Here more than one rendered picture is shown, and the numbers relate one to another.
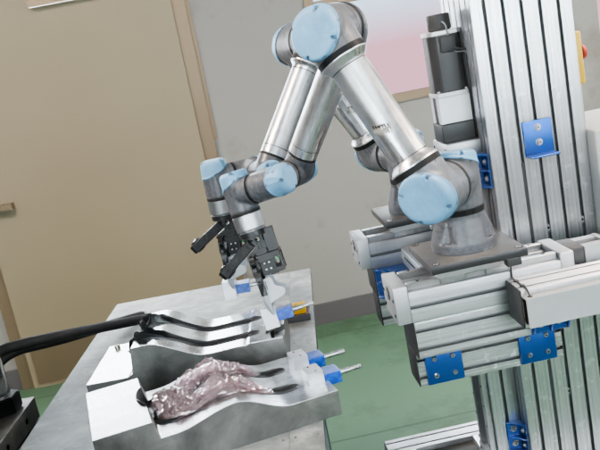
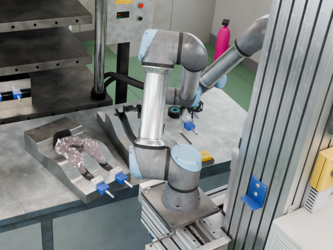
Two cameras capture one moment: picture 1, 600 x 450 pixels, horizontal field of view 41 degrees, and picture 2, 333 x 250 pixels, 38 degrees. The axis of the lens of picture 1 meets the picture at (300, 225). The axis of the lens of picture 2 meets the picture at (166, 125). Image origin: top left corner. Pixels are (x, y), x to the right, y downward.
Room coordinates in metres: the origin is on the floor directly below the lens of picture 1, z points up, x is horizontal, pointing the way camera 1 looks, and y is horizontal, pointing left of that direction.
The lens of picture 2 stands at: (0.95, -1.52, 2.31)
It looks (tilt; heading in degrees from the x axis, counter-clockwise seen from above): 33 degrees down; 57
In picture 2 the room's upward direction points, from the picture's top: 6 degrees clockwise
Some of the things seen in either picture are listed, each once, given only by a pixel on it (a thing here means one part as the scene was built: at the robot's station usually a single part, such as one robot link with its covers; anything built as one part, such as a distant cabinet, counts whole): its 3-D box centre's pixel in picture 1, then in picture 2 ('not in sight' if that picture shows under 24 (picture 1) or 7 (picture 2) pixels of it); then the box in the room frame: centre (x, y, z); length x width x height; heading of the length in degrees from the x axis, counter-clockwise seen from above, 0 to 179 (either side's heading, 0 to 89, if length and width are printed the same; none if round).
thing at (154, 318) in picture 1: (192, 327); (137, 124); (1.96, 0.32, 0.92); 0.35 x 0.16 x 0.09; 88
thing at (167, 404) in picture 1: (207, 383); (78, 149); (1.62, 0.26, 0.90); 0.26 x 0.18 x 0.08; 105
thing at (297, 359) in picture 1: (318, 358); (123, 179); (1.74, 0.02, 0.85); 0.13 x 0.05 x 0.05; 105
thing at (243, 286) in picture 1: (246, 285); (190, 127); (2.19, 0.18, 0.93); 0.13 x 0.05 x 0.05; 88
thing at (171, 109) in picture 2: not in sight; (174, 112); (2.29, 0.49, 0.82); 0.08 x 0.08 x 0.04
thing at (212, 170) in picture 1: (217, 179); not in sight; (2.20, 0.20, 1.25); 0.09 x 0.08 x 0.11; 114
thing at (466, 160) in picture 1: (453, 178); (183, 165); (1.79, -0.36, 1.20); 0.13 x 0.12 x 0.14; 148
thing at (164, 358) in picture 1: (191, 345); (137, 130); (1.97, 0.34, 0.87); 0.50 x 0.26 x 0.14; 88
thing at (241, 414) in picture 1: (211, 403); (76, 156); (1.61, 0.26, 0.85); 0.50 x 0.26 x 0.11; 105
